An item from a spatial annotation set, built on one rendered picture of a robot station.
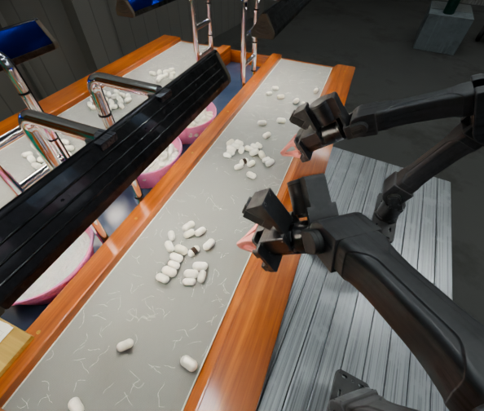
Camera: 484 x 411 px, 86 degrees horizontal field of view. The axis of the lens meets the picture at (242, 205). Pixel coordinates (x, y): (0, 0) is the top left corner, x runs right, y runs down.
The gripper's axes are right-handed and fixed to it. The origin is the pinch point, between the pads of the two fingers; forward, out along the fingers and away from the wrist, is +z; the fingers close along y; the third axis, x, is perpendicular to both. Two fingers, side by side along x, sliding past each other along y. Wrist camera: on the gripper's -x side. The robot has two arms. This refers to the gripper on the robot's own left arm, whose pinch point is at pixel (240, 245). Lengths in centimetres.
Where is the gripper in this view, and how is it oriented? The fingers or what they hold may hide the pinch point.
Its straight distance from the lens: 56.5
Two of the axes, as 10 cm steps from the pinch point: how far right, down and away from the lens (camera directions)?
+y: -3.8, 7.0, -6.1
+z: -7.2, 1.9, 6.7
